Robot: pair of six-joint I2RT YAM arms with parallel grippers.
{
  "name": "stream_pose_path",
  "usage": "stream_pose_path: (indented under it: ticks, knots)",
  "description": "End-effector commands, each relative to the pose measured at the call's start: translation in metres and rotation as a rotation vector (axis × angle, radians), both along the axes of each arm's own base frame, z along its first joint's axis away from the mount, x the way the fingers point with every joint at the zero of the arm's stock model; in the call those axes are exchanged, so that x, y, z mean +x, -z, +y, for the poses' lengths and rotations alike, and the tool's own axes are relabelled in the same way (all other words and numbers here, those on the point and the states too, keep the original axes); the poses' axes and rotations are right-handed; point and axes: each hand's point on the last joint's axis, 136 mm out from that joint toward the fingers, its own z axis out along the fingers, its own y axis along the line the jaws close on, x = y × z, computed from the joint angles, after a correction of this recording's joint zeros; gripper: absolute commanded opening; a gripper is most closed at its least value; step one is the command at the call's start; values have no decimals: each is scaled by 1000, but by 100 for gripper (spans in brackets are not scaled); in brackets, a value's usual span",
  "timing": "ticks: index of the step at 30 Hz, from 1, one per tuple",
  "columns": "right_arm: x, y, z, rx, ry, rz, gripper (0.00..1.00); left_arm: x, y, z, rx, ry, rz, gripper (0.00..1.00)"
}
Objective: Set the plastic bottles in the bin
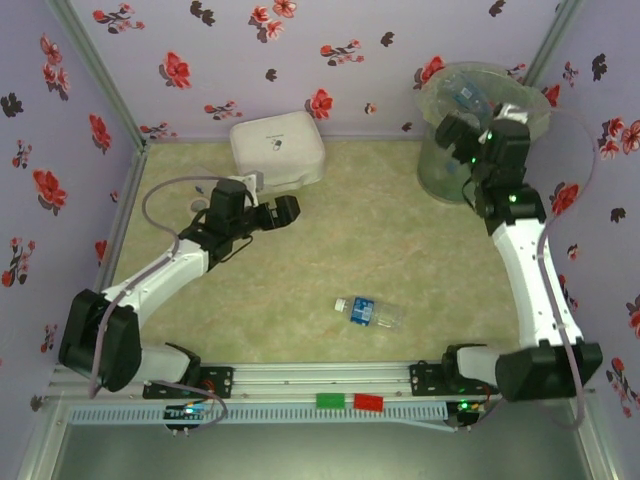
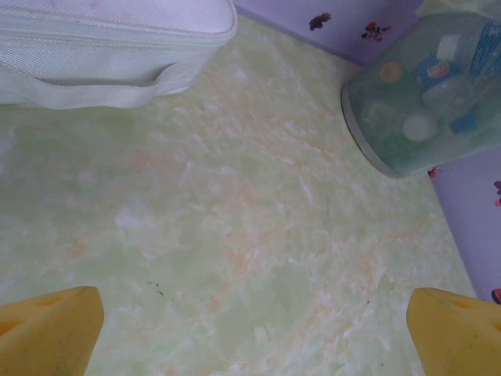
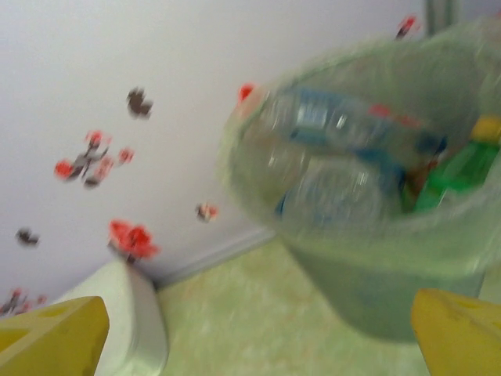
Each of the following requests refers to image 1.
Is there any green mesh bin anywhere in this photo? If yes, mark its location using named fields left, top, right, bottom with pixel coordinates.
left=413, top=60, right=557, bottom=205

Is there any translucent bin liner bag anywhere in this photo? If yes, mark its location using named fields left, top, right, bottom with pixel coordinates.
left=413, top=60, right=557, bottom=151

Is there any white zip case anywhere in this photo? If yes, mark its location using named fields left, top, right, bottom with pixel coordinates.
left=228, top=110, right=327, bottom=191

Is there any blue-label bottle, white cap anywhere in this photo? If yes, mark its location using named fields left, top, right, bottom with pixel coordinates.
left=333, top=295, right=405, bottom=332

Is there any grey metal panel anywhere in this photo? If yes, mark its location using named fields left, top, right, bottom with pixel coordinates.
left=49, top=422, right=596, bottom=480

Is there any left arm lavender cable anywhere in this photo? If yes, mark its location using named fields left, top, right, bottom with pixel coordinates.
left=88, top=174, right=249, bottom=400

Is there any arm lavender cable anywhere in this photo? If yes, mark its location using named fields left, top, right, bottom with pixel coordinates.
left=452, top=109, right=601, bottom=434
left=88, top=174, right=249, bottom=400

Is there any right arm lavender cable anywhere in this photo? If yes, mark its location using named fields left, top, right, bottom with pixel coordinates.
left=452, top=109, right=601, bottom=434

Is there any aluminium side rail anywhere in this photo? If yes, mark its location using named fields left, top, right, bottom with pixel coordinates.
left=72, top=144, right=149, bottom=366

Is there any aluminium corner post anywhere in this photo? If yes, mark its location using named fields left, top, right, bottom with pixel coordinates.
left=45, top=0, right=149, bottom=149
left=522, top=0, right=586, bottom=86

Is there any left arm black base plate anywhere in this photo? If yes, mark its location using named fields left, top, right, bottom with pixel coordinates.
left=142, top=366, right=236, bottom=401

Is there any aluminium mounting rail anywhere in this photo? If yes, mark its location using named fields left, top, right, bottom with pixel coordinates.
left=49, top=362, right=596, bottom=401

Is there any slotted cable duct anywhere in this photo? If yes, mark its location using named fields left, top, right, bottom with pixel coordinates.
left=67, top=402, right=449, bottom=426

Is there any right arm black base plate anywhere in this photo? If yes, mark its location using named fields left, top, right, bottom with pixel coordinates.
left=408, top=362, right=501, bottom=399

